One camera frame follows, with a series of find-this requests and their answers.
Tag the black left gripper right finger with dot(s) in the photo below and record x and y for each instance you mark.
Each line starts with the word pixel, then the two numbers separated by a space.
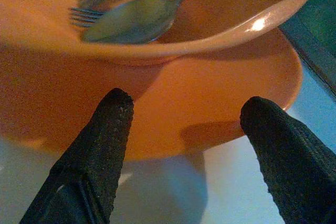
pixel 294 161

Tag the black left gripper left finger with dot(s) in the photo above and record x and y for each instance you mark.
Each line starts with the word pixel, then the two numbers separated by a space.
pixel 92 155

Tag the orange plastic plate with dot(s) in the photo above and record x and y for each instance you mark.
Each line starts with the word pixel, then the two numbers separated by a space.
pixel 210 90

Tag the orange deep plastic dish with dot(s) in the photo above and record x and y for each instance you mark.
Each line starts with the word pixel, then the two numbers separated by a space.
pixel 223 11

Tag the stainless steel sink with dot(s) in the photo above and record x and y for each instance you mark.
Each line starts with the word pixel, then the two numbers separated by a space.
pixel 315 24

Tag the silver metal spoon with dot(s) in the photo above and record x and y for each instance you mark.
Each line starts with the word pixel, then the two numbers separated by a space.
pixel 131 22

